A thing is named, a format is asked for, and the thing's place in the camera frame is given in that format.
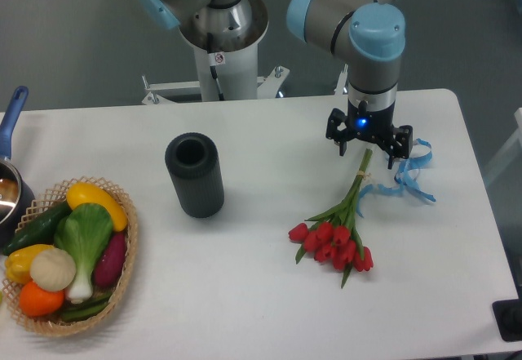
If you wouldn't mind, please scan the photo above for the green bean pod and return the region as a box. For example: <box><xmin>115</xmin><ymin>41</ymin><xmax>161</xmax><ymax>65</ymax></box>
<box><xmin>60</xmin><ymin>292</ymin><xmax>112</xmax><ymax>322</ymax></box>

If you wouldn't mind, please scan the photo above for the black cable on pedestal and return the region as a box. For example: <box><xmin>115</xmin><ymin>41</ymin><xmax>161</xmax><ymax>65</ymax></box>
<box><xmin>205</xmin><ymin>32</ymin><xmax>226</xmax><ymax>102</ymax></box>

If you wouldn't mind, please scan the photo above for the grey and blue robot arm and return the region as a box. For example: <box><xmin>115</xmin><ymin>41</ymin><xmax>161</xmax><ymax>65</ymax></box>
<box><xmin>138</xmin><ymin>0</ymin><xmax>413</xmax><ymax>161</ymax></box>

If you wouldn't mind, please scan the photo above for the yellow bell pepper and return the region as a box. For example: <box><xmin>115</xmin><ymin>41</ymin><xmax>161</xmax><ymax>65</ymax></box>
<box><xmin>5</xmin><ymin>244</ymin><xmax>53</xmax><ymax>285</ymax></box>

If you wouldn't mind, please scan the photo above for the blue curled ribbon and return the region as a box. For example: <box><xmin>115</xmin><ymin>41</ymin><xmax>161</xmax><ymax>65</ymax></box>
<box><xmin>356</xmin><ymin>138</ymin><xmax>436</xmax><ymax>218</ymax></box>

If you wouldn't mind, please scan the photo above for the green bok choy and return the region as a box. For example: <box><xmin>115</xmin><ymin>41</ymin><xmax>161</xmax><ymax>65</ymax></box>
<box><xmin>54</xmin><ymin>203</ymin><xmax>113</xmax><ymax>304</ymax></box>

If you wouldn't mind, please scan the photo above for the black device at table edge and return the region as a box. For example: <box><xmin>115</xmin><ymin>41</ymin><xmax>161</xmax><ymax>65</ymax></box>
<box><xmin>492</xmin><ymin>299</ymin><xmax>521</xmax><ymax>342</ymax></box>

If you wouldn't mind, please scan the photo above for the woven wicker basket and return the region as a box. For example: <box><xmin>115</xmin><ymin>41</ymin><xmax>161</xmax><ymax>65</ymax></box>
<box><xmin>2</xmin><ymin>176</ymin><xmax>138</xmax><ymax>337</ymax></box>

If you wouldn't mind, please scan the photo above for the blue handled saucepan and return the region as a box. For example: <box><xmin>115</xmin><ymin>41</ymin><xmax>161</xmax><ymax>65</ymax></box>
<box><xmin>1</xmin><ymin>86</ymin><xmax>34</xmax><ymax>247</ymax></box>

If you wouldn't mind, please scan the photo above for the cream white garlic bulb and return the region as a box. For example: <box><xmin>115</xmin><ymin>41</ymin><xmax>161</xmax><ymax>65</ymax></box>
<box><xmin>29</xmin><ymin>248</ymin><xmax>76</xmax><ymax>292</ymax></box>

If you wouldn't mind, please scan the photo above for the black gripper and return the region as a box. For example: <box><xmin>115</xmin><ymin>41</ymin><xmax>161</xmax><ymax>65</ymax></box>
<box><xmin>325</xmin><ymin>94</ymin><xmax>413</xmax><ymax>170</ymax></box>

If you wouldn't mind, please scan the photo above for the dark grey ribbed vase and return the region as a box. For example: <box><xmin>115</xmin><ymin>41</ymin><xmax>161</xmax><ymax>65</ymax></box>
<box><xmin>165</xmin><ymin>132</ymin><xmax>224</xmax><ymax>218</ymax></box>

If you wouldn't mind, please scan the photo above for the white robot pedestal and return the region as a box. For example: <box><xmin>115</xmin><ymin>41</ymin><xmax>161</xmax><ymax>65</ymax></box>
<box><xmin>142</xmin><ymin>0</ymin><xmax>290</xmax><ymax>104</ymax></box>

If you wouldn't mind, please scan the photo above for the dark green cucumber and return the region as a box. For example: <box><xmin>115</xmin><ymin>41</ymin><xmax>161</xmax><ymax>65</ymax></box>
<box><xmin>2</xmin><ymin>202</ymin><xmax>71</xmax><ymax>256</ymax></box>

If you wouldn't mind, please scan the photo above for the red tulip bouquet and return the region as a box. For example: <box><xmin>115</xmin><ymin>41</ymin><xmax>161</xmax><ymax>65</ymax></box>
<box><xmin>288</xmin><ymin>149</ymin><xmax>374</xmax><ymax>287</ymax></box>

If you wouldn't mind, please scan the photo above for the orange fruit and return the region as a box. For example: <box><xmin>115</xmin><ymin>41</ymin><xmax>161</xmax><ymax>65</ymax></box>
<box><xmin>19</xmin><ymin>281</ymin><xmax>64</xmax><ymax>318</ymax></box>

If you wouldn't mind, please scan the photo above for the purple sweet potato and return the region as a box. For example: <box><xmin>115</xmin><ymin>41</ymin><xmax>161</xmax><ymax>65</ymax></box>
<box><xmin>93</xmin><ymin>232</ymin><xmax>126</xmax><ymax>288</ymax></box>

